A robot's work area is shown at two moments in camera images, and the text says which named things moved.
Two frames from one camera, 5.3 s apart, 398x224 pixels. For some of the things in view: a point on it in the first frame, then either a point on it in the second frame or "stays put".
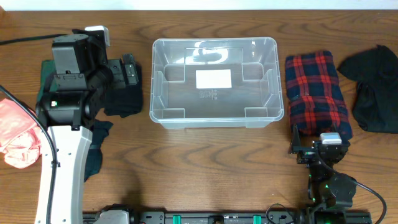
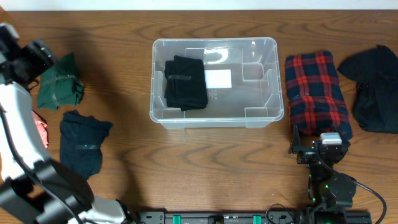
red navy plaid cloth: (316, 101) stays put
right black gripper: (295, 145) stays put
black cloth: (125, 100) → (185, 86)
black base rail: (229, 218) stays put
